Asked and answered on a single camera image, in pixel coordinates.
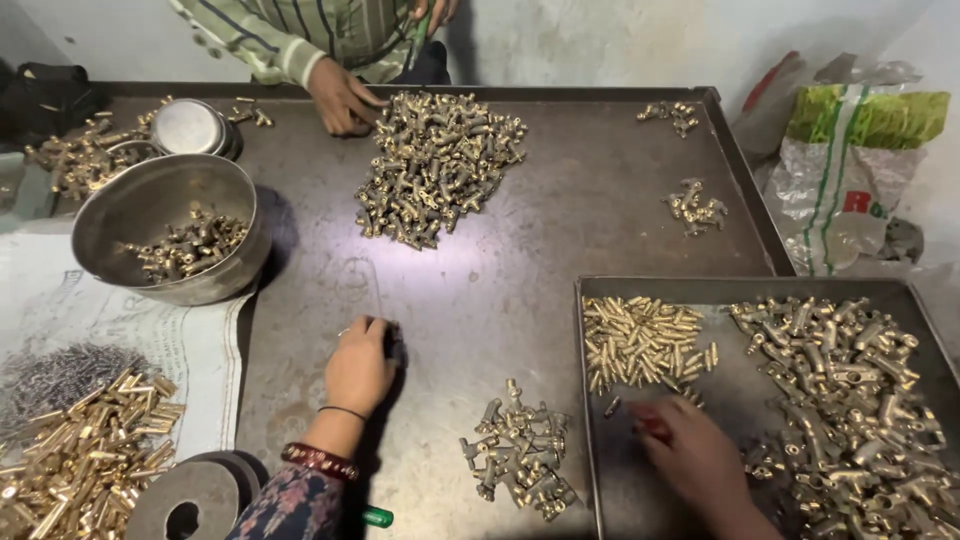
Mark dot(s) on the person's left hand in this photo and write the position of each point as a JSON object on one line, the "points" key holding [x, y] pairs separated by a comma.
{"points": [[358, 371]]}

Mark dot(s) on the person's right hand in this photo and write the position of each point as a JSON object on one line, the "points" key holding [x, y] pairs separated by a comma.
{"points": [[694, 457]]}

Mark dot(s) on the person's left fingers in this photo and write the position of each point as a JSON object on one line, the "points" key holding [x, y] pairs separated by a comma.
{"points": [[382, 334]]}

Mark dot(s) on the person's right fingers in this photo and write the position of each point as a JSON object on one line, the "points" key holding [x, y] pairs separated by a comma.
{"points": [[651, 424]]}

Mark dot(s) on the single brass pin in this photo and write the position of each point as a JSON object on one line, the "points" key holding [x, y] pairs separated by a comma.
{"points": [[613, 406]]}

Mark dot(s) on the dark metal tray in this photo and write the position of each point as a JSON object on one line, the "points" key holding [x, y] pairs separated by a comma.
{"points": [[660, 480]]}

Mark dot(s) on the heap of brass pins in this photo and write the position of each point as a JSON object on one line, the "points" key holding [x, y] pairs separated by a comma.
{"points": [[641, 341]]}

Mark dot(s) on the medium heap of brass fittings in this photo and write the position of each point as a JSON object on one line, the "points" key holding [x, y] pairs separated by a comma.
{"points": [[521, 452]]}

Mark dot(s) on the dark red bangles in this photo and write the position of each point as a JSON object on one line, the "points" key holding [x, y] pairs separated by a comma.
{"points": [[321, 460]]}

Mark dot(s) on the large heap of brass fittings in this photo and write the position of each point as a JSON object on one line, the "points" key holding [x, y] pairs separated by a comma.
{"points": [[439, 169]]}

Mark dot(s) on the green plastic cap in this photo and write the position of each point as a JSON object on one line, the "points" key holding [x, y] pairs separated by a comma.
{"points": [[379, 517]]}

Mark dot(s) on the grey metal disc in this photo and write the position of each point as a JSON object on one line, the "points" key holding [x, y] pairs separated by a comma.
{"points": [[180, 499], [244, 465]]}

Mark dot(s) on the white printed sack cloth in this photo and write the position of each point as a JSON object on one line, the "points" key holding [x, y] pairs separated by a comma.
{"points": [[187, 345]]}

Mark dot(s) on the long heap of brass fittings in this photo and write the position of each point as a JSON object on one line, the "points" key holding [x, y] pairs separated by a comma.
{"points": [[847, 420]]}

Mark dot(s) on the brass fittings inside bowl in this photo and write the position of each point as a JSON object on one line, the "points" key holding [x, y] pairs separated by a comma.
{"points": [[187, 244]]}

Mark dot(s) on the small cluster of brass fittings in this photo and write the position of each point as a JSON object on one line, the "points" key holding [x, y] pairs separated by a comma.
{"points": [[694, 208], [671, 115]]}

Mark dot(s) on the few loose brass fittings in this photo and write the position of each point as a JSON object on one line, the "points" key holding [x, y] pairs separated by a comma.
{"points": [[249, 112]]}

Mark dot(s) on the large steel bowl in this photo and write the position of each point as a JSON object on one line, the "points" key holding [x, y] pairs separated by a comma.
{"points": [[161, 191]]}

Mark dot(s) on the small upturned steel bowl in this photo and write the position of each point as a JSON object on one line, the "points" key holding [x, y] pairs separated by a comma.
{"points": [[187, 126]]}

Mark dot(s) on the white green woven sack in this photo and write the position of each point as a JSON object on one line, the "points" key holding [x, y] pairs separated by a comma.
{"points": [[847, 172]]}

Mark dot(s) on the heap of small steel springs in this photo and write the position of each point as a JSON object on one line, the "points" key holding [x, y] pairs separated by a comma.
{"points": [[64, 375]]}

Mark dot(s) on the heap of brass tubes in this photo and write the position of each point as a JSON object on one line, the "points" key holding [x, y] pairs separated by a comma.
{"points": [[82, 461]]}

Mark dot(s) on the grey red plastic bag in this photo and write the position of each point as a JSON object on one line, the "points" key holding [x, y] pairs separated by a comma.
{"points": [[765, 105]]}

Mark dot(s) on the spread heap of brass fittings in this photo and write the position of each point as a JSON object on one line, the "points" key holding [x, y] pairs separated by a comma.
{"points": [[79, 157]]}

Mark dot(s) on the grey blue box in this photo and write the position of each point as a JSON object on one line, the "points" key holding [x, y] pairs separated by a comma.
{"points": [[26, 187]]}

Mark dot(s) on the black bag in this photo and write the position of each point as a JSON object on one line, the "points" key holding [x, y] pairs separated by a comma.
{"points": [[49, 97]]}

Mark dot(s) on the clear plastic bag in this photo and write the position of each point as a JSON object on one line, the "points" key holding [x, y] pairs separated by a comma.
{"points": [[870, 71]]}

